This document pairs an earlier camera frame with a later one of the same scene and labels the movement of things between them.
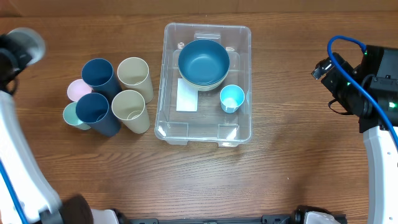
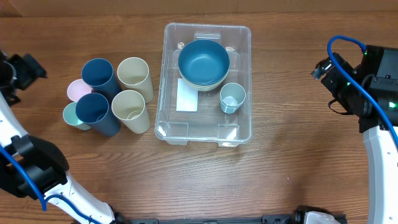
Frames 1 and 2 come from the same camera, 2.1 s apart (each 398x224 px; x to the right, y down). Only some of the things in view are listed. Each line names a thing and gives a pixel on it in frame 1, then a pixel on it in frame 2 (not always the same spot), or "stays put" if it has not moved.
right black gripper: [329, 81] stays put
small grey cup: [30, 40] → [232, 96]
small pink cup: [76, 88] stays put
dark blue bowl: [204, 61] stays put
